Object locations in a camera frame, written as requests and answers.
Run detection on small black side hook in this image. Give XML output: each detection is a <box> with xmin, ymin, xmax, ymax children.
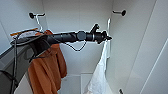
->
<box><xmin>117</xmin><ymin>87</ymin><xmax>125</xmax><ymax>94</ymax></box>

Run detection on white t-shirt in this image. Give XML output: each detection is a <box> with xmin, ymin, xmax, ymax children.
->
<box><xmin>82</xmin><ymin>39</ymin><xmax>115</xmax><ymax>94</ymax></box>

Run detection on white wardrobe door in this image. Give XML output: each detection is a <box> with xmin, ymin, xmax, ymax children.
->
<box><xmin>124</xmin><ymin>0</ymin><xmax>168</xmax><ymax>94</ymax></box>

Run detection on black wall hook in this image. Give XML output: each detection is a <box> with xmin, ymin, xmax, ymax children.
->
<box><xmin>28</xmin><ymin>11</ymin><xmax>46</xmax><ymax>20</ymax></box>
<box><xmin>112</xmin><ymin>9</ymin><xmax>128</xmax><ymax>17</ymax></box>

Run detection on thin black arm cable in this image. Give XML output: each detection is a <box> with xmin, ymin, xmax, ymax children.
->
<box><xmin>61</xmin><ymin>41</ymin><xmax>88</xmax><ymax>53</ymax></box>

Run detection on orange hoodie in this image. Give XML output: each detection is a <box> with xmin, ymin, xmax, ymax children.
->
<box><xmin>26</xmin><ymin>29</ymin><xmax>68</xmax><ymax>94</ymax></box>

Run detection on white wardrobe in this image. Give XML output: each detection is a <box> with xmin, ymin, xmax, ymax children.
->
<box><xmin>0</xmin><ymin>0</ymin><xmax>158</xmax><ymax>94</ymax></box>

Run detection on white clothes hanger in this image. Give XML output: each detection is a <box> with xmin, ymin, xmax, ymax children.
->
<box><xmin>34</xmin><ymin>15</ymin><xmax>45</xmax><ymax>33</ymax></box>
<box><xmin>105</xmin><ymin>17</ymin><xmax>113</xmax><ymax>45</ymax></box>

